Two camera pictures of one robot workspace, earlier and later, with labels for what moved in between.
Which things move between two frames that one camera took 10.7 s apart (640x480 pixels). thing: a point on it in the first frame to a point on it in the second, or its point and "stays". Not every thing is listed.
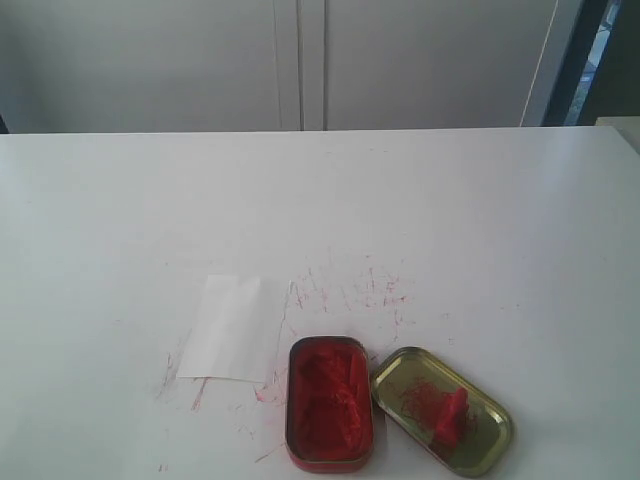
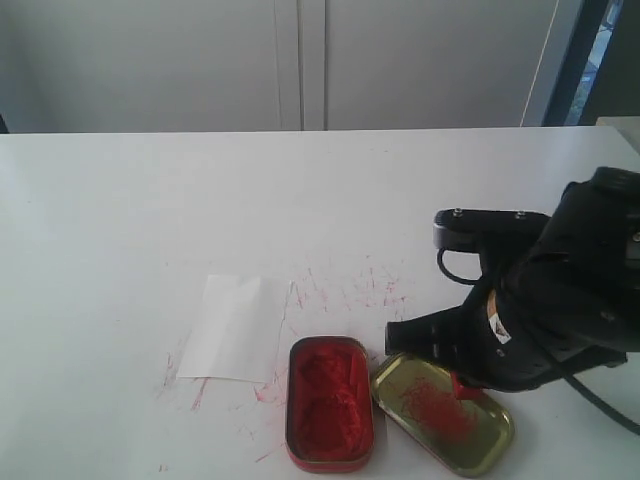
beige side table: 628,126 stays
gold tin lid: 442,410 stays
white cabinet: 110,66 stays
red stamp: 454,409 to 465,392
